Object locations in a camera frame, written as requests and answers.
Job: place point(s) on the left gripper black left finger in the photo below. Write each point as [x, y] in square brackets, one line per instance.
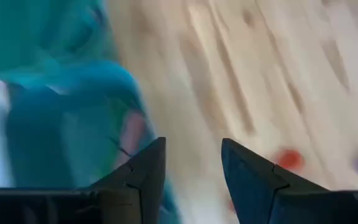
[141, 186]

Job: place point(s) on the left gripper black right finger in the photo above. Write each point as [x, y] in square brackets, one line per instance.
[250, 183]

